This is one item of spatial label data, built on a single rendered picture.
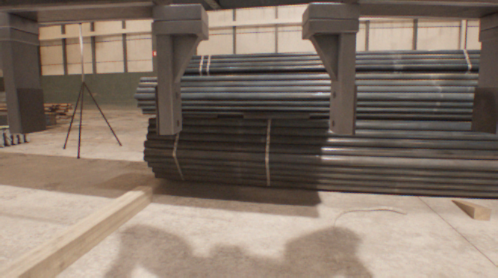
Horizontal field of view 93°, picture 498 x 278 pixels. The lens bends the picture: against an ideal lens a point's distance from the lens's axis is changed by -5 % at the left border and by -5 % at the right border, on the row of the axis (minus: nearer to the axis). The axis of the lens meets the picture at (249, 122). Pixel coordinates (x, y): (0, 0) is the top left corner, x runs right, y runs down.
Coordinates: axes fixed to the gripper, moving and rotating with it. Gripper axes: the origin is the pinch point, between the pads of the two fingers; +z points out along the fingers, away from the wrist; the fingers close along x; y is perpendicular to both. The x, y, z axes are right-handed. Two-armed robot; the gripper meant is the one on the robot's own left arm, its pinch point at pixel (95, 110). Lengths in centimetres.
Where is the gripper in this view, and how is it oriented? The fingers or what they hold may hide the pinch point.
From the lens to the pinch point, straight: 25.4
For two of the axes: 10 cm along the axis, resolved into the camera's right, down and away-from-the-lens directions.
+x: -10.0, 0.0, 0.2
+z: 0.0, 9.9, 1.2
